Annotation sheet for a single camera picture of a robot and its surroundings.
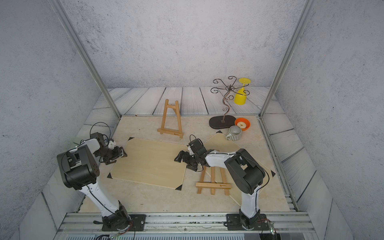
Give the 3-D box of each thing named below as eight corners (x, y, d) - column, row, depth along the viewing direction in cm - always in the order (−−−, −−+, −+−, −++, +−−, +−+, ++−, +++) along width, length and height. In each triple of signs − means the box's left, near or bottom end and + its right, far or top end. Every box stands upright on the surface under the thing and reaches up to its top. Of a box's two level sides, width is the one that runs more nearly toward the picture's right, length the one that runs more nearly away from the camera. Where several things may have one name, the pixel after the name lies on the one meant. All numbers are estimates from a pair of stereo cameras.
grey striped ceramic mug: (226, 142, 105) (228, 137, 101) (224, 130, 112) (226, 125, 107) (241, 142, 105) (243, 137, 101) (238, 130, 112) (240, 125, 107)
